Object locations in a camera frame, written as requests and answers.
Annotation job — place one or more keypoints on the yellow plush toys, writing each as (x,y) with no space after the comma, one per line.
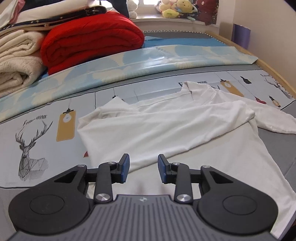
(178,9)

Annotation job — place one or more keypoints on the white plush toy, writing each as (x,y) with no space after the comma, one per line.
(132,7)

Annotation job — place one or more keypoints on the dark red cushion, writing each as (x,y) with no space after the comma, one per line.
(207,11)

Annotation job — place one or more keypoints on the deer print bed sheet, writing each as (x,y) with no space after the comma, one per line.
(39,144)

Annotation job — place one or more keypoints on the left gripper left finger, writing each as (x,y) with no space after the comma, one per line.
(107,174)

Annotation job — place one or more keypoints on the white folded pillow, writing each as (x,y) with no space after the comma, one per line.
(43,10)

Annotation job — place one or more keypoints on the light blue patterned mat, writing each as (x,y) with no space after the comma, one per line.
(119,67)

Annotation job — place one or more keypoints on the white t-shirt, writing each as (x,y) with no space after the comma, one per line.
(197,126)

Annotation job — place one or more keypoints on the red folded blanket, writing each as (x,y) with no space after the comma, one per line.
(87,38)

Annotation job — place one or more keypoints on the dark blue shark plush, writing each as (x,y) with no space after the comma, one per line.
(120,6)

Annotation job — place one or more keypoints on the pink folded cloth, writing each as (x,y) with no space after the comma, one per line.
(19,5)

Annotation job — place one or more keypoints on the cream folded blanket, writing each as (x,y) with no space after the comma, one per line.
(21,63)

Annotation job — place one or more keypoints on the blue bed sheet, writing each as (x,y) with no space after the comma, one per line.
(205,42)

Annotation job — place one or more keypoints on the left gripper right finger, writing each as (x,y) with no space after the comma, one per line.
(179,175)

